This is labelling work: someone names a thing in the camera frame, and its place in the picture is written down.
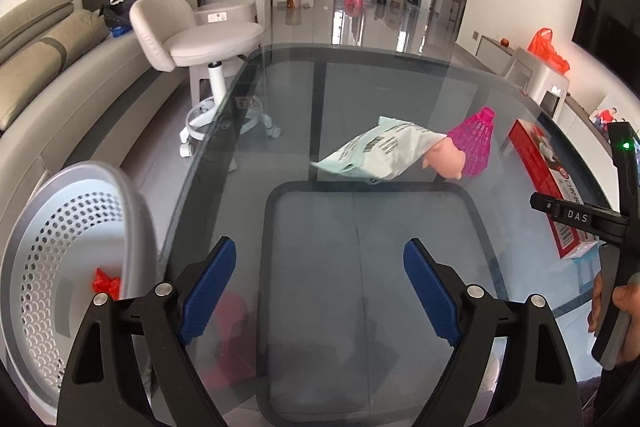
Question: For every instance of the orange plastic bag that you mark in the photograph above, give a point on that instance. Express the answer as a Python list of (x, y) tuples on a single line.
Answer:
[(547, 52)]

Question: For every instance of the pink pig toy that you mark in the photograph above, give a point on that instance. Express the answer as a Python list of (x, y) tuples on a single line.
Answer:
[(445, 159)]

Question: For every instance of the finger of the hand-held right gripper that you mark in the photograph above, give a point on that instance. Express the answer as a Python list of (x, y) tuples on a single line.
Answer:
[(580, 218)]

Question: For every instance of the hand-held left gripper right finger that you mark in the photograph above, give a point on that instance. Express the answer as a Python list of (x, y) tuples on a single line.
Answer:
[(432, 292)]

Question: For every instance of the pink plastic shuttlecock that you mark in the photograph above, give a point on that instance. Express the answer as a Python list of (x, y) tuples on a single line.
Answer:
[(475, 137)]

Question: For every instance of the grey fabric sofa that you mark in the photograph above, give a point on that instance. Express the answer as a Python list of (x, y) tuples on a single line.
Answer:
[(50, 107)]

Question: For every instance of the pale green wipes packet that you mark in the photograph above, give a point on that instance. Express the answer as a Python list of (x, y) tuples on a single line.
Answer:
[(380, 152)]

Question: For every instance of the person's right hand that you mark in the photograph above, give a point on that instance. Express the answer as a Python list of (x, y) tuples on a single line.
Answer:
[(631, 299)]

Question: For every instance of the beige round ottoman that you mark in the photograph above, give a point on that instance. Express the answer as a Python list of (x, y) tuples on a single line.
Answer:
[(225, 9)]

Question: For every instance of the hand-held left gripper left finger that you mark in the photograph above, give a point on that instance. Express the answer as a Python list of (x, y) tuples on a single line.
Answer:
[(207, 292)]

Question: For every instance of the beige swivel stool with backrest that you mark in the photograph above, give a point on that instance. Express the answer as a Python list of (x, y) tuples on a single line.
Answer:
[(200, 42)]

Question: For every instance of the small red decoration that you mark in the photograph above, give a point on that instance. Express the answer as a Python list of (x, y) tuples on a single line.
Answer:
[(605, 117)]

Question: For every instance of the pink floor toy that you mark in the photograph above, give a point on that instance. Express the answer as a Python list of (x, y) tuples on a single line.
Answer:
[(353, 2)]

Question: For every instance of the red and white carton box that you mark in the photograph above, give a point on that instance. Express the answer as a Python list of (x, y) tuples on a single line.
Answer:
[(540, 162)]

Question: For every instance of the white low console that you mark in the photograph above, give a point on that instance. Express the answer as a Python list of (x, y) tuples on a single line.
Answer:
[(490, 54)]

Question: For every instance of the red plastic bag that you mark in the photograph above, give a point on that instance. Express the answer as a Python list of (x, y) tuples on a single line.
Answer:
[(105, 282)]

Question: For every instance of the black television screen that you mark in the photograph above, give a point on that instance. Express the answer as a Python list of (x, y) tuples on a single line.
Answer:
[(605, 7)]

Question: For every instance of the small blue item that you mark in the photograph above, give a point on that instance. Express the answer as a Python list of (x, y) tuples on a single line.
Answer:
[(118, 32)]

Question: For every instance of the white cube cabinet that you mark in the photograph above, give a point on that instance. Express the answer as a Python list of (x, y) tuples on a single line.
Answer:
[(540, 82)]

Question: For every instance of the brown waste bin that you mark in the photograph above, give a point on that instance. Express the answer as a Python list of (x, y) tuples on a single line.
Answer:
[(294, 0)]

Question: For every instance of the white perforated plastic basket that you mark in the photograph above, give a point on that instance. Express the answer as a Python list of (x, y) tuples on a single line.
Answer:
[(50, 227)]

